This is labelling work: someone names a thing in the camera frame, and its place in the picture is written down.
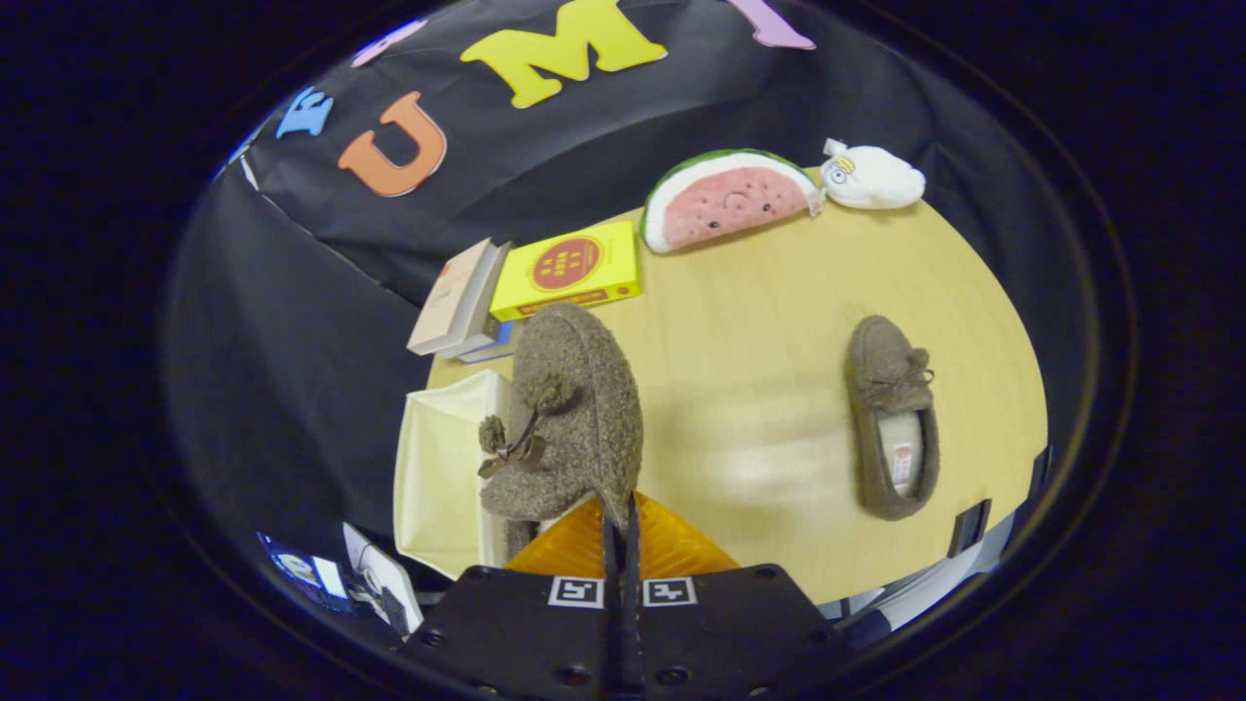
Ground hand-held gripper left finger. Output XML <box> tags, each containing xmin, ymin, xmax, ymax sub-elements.
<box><xmin>404</xmin><ymin>492</ymin><xmax>624</xmax><ymax>701</ymax></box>

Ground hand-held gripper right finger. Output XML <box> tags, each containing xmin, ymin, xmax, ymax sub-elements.
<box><xmin>623</xmin><ymin>492</ymin><xmax>848</xmax><ymax>701</ymax></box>

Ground beige fabric storage box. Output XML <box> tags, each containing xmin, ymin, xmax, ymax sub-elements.
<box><xmin>392</xmin><ymin>368</ymin><xmax>517</xmax><ymax>582</ymax></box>

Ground brown fuzzy slipper shoe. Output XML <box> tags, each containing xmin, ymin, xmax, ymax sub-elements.
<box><xmin>477</xmin><ymin>302</ymin><xmax>645</xmax><ymax>566</ymax></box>
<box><xmin>845</xmin><ymin>314</ymin><xmax>941</xmax><ymax>522</ymax></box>

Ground blue screen device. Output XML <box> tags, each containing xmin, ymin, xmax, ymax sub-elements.
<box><xmin>256</xmin><ymin>531</ymin><xmax>351</xmax><ymax>614</ymax></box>

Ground blue cover book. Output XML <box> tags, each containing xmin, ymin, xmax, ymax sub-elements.
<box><xmin>458</xmin><ymin>319</ymin><xmax>522</xmax><ymax>365</ymax></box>

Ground grey cover book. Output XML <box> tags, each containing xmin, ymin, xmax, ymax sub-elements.
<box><xmin>438</xmin><ymin>241</ymin><xmax>514</xmax><ymax>359</ymax></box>

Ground black backdrop cloth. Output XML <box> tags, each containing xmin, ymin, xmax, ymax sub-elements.
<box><xmin>161</xmin><ymin>0</ymin><xmax>1101</xmax><ymax>585</ymax></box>

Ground yellow book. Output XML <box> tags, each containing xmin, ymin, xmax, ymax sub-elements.
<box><xmin>489</xmin><ymin>220</ymin><xmax>643</xmax><ymax>322</ymax></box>

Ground watermelon slice plush toy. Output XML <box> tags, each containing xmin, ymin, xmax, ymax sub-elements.
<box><xmin>640</xmin><ymin>148</ymin><xmax>824</xmax><ymax>255</ymax></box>

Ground white plush toy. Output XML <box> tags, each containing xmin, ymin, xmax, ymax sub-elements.
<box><xmin>820</xmin><ymin>138</ymin><xmax>927</xmax><ymax>211</ymax></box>

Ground white device with cables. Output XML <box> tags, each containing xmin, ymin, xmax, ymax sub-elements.
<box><xmin>341</xmin><ymin>522</ymin><xmax>425</xmax><ymax>636</ymax></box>

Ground black table bracket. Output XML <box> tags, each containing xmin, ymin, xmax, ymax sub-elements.
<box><xmin>949</xmin><ymin>498</ymin><xmax>994</xmax><ymax>559</ymax></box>

